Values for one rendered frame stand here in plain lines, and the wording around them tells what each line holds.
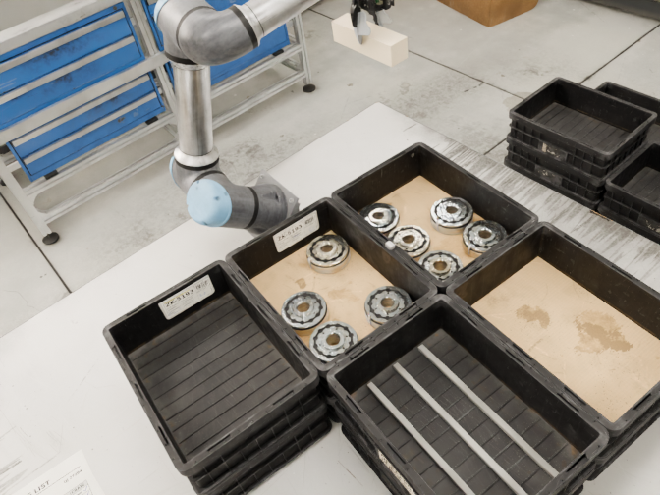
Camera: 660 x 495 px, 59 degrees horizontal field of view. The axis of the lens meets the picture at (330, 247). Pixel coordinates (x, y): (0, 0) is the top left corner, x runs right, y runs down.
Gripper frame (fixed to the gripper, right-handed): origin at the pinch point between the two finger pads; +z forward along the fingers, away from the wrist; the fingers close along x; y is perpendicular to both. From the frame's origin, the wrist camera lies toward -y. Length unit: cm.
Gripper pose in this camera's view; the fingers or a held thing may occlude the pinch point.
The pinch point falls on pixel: (368, 33)
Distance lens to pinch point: 171.8
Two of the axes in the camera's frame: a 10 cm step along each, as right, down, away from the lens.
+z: 1.3, 6.7, 7.3
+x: 7.5, -5.4, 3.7
